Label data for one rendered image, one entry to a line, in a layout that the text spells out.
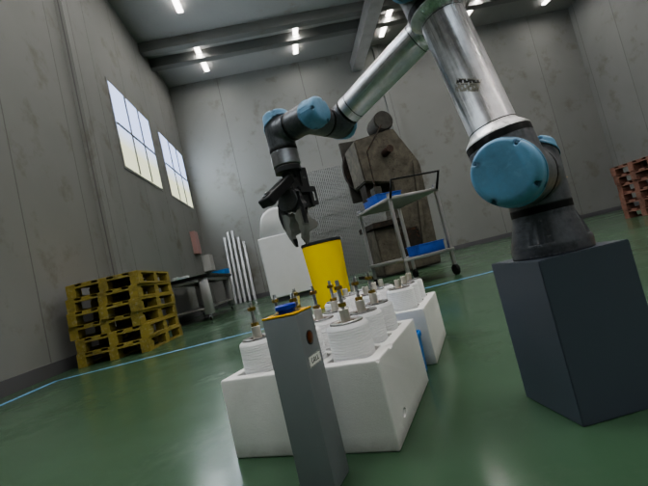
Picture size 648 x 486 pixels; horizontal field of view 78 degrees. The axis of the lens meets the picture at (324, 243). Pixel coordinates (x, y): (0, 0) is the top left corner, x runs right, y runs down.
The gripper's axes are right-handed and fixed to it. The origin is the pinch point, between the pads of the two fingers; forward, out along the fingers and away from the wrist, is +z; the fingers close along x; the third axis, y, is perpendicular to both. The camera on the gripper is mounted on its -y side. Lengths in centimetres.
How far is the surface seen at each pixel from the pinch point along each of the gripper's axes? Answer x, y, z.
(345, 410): -16.2, -14.4, 37.5
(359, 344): -19.2, -9.0, 25.8
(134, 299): 324, 88, -5
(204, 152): 863, 581, -387
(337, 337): -15.6, -11.3, 23.4
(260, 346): 3.2, -17.0, 22.7
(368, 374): -22.5, -12.2, 30.9
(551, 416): -47, 8, 46
